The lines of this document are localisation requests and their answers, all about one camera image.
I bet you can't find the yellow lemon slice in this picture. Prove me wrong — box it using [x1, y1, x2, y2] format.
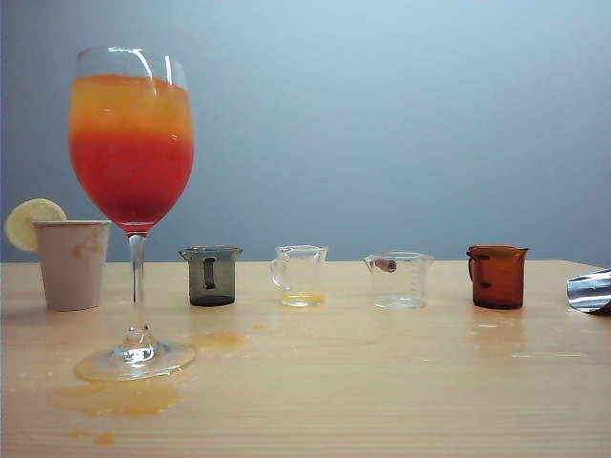
[4, 198, 68, 253]

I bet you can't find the clear cup with yellow residue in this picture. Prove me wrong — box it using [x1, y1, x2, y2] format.
[269, 244, 329, 308]

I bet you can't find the smoky grey glass measuring cup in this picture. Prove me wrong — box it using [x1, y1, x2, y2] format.
[179, 245, 243, 307]

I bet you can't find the clear graduated measuring cup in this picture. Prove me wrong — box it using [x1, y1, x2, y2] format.
[362, 252, 435, 310]

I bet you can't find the amber glass measuring cup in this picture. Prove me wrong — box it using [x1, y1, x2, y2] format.
[466, 244, 531, 309]

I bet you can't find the beige paper cup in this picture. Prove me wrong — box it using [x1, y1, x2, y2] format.
[31, 219, 112, 312]

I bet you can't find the small orange juice stain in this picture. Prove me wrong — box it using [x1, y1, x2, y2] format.
[184, 331, 250, 355]

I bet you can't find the wine glass with orange-red drink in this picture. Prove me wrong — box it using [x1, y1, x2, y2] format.
[68, 46, 198, 382]

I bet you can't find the large orange juice puddle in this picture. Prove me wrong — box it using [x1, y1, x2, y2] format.
[46, 377, 184, 417]

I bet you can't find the shiny silver metal object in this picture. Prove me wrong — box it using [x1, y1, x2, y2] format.
[565, 267, 611, 315]

